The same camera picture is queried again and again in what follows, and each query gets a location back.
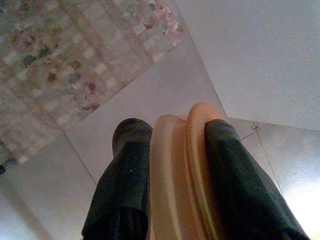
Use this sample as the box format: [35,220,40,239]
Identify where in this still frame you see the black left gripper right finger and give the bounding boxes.
[204,118,311,240]

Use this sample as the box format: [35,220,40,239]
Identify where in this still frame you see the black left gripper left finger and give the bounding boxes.
[81,117,154,240]

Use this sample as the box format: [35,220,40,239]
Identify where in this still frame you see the orange plastic lidded container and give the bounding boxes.
[149,102,228,240]

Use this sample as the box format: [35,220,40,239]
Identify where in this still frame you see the floral checked floor mat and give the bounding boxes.
[0,0,187,163]

